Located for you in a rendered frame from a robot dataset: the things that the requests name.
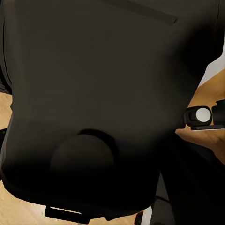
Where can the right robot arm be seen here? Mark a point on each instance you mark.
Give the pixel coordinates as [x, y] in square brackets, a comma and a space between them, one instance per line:
[200, 118]

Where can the digital camera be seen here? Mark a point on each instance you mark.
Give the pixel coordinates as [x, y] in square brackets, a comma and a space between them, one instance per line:
[99, 88]

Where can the door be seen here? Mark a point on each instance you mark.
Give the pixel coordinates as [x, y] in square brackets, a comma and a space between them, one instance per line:
[209, 93]

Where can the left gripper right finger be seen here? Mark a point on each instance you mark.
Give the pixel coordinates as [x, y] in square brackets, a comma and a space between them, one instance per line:
[195, 187]

